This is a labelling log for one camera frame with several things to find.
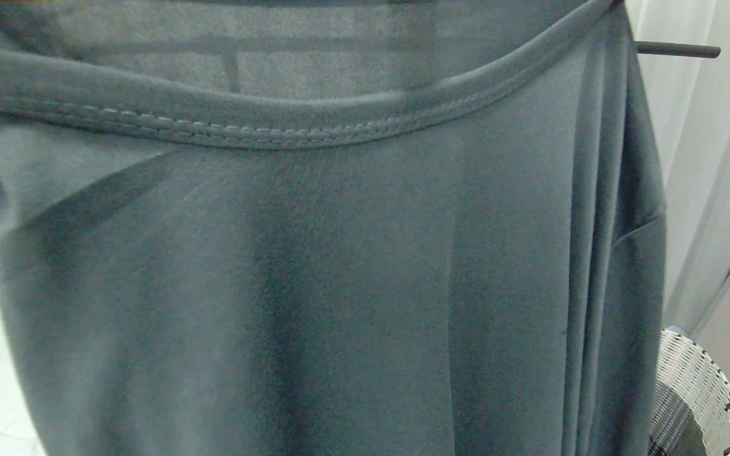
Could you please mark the dark grey garment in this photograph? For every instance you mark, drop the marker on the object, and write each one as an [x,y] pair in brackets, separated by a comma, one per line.
[339,253]

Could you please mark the white laundry basket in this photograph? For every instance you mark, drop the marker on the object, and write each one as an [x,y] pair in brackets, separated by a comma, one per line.
[688,380]

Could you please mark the black clothes rack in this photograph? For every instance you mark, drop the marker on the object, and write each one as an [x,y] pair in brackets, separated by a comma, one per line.
[675,49]

